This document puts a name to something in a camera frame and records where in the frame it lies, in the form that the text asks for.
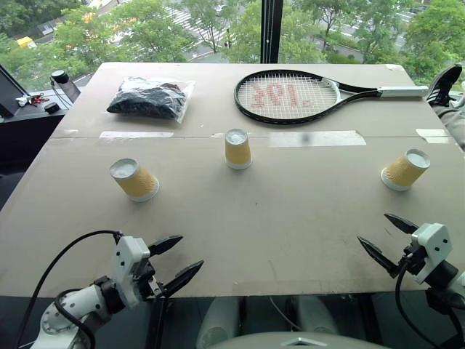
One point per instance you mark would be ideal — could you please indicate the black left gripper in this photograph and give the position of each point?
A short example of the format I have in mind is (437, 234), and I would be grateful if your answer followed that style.
(148, 280)

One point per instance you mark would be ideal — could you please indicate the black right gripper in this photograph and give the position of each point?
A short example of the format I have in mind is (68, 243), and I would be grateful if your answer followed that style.
(412, 260)

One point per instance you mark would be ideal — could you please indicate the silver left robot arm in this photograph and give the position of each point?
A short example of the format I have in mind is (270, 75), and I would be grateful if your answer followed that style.
(69, 312)

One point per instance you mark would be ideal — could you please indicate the yellow ribbed paper cup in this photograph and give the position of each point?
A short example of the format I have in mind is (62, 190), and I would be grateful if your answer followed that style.
(136, 181)
(237, 151)
(405, 172)

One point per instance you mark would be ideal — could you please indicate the grey rounded robot leg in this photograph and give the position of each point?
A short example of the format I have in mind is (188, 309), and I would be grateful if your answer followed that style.
(218, 323)
(316, 314)

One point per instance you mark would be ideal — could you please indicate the short clear tape strip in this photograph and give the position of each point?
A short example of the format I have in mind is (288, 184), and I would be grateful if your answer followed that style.
(432, 135)

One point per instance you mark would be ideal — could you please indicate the wide clear tape strip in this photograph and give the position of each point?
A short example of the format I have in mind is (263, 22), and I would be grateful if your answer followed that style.
(319, 139)

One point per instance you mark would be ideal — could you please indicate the grey trouser leg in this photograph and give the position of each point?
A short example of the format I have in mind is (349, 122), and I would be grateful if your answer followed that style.
(454, 123)

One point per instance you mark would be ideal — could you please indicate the silver robot torso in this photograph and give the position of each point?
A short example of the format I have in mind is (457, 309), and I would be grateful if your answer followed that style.
(301, 342)

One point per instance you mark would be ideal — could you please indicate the clear bag of black items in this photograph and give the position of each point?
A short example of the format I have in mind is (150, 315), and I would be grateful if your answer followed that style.
(152, 98)

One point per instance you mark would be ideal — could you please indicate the black and white sneaker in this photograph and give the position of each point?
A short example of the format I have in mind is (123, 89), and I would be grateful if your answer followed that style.
(445, 83)

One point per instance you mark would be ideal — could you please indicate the black and white tennis racket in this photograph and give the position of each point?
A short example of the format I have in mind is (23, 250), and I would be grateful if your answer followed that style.
(287, 96)

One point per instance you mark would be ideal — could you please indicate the black side desk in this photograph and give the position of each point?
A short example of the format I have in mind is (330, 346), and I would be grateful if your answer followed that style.
(25, 134)

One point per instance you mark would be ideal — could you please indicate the small black puck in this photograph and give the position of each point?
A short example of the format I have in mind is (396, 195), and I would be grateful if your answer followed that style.
(51, 107)

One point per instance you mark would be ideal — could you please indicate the red small desk item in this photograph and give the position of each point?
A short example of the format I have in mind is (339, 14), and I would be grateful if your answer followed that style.
(39, 99)

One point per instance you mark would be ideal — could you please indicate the white small desk item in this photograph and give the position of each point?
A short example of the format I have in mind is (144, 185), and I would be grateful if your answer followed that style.
(22, 102)

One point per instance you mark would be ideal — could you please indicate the yellow vehicle outside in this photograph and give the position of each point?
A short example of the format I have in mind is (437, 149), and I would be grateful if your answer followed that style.
(26, 42)

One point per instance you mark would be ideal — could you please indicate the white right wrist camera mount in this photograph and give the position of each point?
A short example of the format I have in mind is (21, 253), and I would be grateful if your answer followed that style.
(434, 251)

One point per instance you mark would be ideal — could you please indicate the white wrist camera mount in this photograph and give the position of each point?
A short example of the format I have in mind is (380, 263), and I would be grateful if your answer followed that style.
(434, 251)
(127, 265)

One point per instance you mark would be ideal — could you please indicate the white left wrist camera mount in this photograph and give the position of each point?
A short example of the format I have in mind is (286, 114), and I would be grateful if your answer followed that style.
(127, 265)

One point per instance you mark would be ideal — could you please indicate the black window frame post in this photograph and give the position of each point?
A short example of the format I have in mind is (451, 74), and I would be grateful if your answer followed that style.
(271, 31)

